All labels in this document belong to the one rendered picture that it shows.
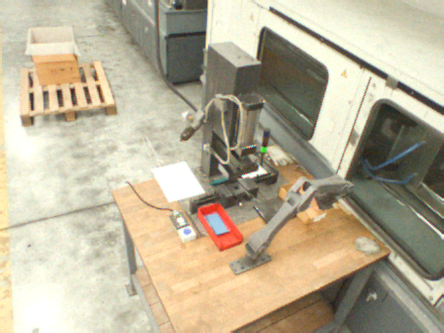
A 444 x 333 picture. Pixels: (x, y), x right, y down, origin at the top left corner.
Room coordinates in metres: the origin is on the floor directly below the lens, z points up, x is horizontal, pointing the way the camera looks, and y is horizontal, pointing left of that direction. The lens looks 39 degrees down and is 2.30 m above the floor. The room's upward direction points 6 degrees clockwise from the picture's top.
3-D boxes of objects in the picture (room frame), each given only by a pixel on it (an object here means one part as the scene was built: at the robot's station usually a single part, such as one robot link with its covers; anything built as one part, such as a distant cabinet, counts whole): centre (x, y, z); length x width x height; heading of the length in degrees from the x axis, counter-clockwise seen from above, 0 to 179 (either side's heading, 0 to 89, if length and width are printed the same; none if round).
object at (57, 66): (4.25, 2.14, 0.40); 0.67 x 0.60 x 0.50; 24
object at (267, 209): (1.41, -0.31, 0.91); 0.17 x 0.16 x 0.02; 122
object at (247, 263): (1.07, -0.18, 0.94); 0.20 x 0.07 x 0.08; 122
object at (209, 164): (1.72, 0.04, 1.28); 0.14 x 0.12 x 0.75; 122
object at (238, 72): (1.61, -0.04, 1.44); 0.17 x 0.13 x 0.42; 32
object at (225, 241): (1.25, -0.02, 0.93); 0.25 x 0.12 x 0.06; 32
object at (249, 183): (1.50, -0.10, 0.98); 0.20 x 0.10 x 0.01; 122
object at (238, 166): (1.55, -0.05, 1.22); 0.26 x 0.18 x 0.30; 32
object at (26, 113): (3.99, 1.97, 0.07); 1.20 x 1.00 x 0.14; 26
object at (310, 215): (1.48, -0.45, 0.93); 0.25 x 0.13 x 0.08; 32
